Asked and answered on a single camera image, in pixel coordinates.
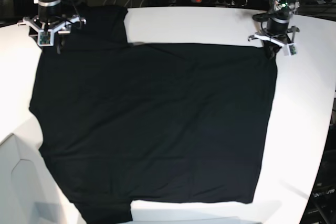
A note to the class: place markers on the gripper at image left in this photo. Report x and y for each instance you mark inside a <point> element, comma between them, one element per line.
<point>60,28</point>

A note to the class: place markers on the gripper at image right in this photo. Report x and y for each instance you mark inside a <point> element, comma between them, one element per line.
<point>275,36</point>

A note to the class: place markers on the black T-shirt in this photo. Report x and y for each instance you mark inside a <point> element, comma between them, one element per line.
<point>176,123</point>

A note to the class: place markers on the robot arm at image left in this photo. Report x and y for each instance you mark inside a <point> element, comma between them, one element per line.
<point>49,9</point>

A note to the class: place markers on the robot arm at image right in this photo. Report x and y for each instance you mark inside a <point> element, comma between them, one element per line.
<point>280,11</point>

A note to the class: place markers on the white box at left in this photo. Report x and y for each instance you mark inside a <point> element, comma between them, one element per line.
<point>28,192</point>

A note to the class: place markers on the wrist camera at image left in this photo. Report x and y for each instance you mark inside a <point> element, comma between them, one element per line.
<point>45,39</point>

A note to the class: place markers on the wrist camera at image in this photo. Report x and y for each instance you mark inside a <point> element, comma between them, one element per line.
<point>45,39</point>
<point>290,49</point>

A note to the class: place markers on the wrist camera at image right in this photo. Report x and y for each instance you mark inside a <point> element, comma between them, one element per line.
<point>290,49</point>

